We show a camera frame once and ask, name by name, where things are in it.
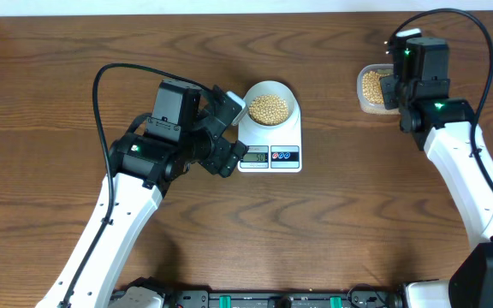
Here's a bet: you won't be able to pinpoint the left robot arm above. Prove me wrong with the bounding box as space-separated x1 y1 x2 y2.
38 80 247 307

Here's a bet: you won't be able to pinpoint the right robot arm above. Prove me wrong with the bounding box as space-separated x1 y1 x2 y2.
380 75 493 307

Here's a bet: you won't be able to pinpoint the soybeans in bowl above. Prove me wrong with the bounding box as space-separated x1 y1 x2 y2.
249 94 288 126

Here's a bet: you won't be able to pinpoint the grey round bowl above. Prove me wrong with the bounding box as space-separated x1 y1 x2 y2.
243 80 300 128

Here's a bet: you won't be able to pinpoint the white digital kitchen scale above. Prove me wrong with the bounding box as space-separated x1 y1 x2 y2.
236 96 303 174

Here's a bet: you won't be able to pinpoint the pile of soybeans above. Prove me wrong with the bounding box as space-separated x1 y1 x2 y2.
361 71 389 104

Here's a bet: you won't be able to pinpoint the clear plastic container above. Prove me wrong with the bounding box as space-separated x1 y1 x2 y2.
357 64 399 116

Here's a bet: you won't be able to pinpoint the right black cable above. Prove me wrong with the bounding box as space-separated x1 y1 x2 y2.
389 8 493 236

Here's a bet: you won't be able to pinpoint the black cable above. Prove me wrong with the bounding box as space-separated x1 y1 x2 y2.
389 8 493 236
57 62 213 308

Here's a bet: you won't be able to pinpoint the left black cable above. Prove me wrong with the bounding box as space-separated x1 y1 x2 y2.
57 62 213 308

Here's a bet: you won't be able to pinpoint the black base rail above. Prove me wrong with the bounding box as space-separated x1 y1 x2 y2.
109 289 406 308

